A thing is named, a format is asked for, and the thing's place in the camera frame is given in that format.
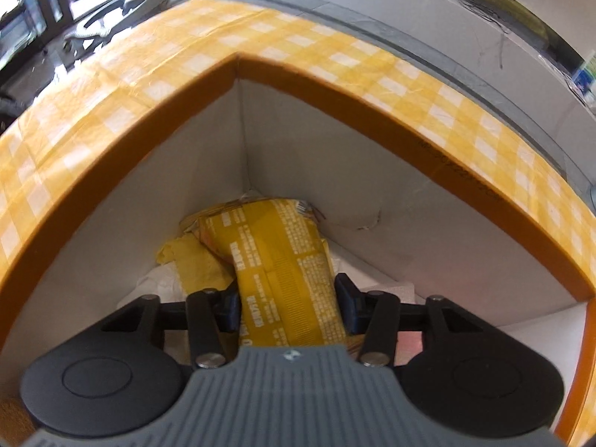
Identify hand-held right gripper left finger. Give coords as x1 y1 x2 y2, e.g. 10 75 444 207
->
100 286 244 369

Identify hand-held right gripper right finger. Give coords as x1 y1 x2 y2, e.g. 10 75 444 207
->
334 273 492 368

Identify yellow snack packet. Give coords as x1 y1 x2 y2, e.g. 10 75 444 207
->
198 198 348 351

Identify yellow cloth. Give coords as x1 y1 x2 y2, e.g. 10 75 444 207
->
156 235 236 299

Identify orange-rimmed white box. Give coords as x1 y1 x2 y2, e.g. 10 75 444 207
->
0 51 596 447

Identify pink knitted item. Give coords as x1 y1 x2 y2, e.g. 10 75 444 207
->
398 333 427 364

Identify yellow checkered tablecloth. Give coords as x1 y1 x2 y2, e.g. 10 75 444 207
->
0 0 596 447

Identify white marble television cabinet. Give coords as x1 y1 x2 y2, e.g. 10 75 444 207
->
186 0 596 160

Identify pink swivel chair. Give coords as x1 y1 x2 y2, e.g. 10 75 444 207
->
60 0 171 57

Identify black cables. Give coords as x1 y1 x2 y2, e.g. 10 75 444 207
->
459 0 519 72

